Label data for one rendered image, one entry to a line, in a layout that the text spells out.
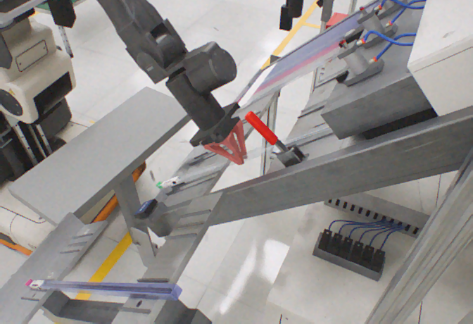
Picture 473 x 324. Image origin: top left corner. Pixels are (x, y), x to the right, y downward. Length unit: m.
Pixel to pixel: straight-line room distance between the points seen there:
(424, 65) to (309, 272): 0.64
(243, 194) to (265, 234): 1.11
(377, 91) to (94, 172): 0.93
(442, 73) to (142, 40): 0.43
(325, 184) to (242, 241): 1.19
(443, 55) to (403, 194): 0.77
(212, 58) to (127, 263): 1.25
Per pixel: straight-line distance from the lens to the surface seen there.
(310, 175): 0.53
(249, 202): 0.64
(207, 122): 0.67
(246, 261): 1.66
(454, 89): 0.44
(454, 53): 0.42
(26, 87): 1.30
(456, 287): 1.05
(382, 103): 0.48
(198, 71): 0.62
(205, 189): 0.78
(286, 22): 0.73
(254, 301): 1.58
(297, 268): 0.95
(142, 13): 0.64
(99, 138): 1.32
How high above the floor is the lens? 1.45
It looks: 44 degrees down
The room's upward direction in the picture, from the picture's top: straight up
